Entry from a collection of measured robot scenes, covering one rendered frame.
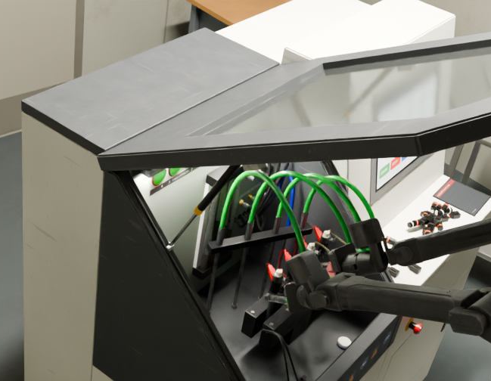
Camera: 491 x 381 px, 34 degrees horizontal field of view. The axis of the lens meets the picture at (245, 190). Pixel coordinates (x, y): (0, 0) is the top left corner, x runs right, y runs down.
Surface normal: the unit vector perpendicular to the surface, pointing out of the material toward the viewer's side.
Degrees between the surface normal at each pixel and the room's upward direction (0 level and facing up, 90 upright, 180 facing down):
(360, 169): 76
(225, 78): 0
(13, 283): 0
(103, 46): 90
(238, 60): 0
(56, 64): 90
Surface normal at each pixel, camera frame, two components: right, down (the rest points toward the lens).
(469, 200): 0.15, -0.80
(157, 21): 0.68, 0.51
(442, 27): 0.80, 0.24
